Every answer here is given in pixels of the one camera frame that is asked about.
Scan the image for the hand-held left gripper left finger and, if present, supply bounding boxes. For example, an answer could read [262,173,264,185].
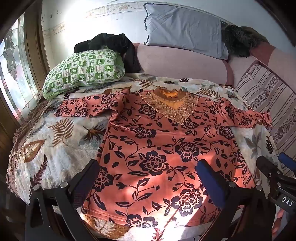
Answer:
[24,159,100,241]

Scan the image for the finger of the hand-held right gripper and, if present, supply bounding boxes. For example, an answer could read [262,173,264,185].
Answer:
[256,156,284,184]
[278,152,296,172]

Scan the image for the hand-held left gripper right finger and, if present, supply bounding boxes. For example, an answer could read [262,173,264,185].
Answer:
[196,159,277,241]

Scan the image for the orange floral shirt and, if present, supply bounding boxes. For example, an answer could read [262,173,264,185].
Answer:
[54,87,273,229]

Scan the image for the white leaf print blanket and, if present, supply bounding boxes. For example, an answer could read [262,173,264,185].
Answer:
[6,73,285,241]

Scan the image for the pink sofa cushion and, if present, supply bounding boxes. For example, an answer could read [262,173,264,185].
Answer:
[250,43,296,93]

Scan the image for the green patterned pillow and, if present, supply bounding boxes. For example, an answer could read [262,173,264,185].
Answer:
[42,47,126,100]

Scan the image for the pink bolster cushion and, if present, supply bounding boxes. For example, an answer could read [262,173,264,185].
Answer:
[133,43,234,86]

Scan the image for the dark furry cushion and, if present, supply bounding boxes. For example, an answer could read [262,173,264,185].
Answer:
[222,23,270,58]

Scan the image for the stained glass window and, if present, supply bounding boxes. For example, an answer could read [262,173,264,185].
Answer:
[0,14,40,121]

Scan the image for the black cloth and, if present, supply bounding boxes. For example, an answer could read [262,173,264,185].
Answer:
[74,33,141,73]

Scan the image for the grey blue pillow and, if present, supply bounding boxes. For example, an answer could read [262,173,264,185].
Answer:
[143,2,229,60]

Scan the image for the wooden window frame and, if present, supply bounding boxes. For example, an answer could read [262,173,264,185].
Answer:
[0,0,51,139]

